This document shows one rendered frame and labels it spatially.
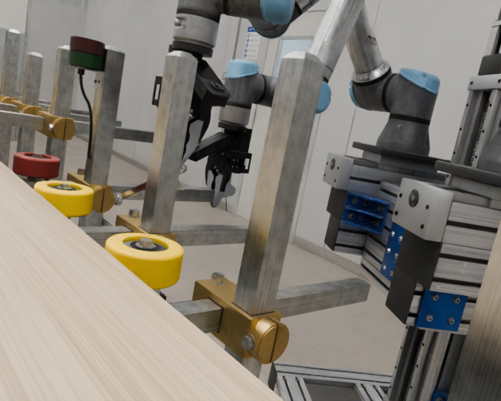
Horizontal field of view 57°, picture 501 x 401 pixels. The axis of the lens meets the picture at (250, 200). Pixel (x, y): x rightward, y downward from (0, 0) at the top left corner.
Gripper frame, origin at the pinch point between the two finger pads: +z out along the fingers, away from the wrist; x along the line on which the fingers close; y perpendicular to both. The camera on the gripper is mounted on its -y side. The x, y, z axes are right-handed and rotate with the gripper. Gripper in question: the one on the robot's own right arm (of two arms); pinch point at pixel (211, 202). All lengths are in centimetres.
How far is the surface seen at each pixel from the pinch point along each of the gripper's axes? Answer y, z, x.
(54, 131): -34.4, -11.2, 16.7
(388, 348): 149, 83, 21
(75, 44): -39.6, -29.2, -5.3
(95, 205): -33.4, -0.9, -8.4
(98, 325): -56, -7, -64
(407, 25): 235, -108, 115
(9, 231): -57, -7, -43
